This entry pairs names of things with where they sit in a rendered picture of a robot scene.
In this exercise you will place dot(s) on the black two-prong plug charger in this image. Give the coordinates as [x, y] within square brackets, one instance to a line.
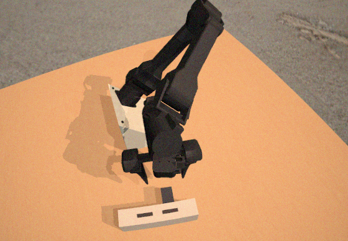
[167, 195]

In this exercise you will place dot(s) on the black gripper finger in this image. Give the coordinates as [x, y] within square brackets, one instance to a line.
[141, 172]
[186, 167]

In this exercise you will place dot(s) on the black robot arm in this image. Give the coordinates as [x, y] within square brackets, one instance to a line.
[177, 89]

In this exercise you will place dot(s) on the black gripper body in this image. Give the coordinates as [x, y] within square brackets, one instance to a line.
[131, 160]

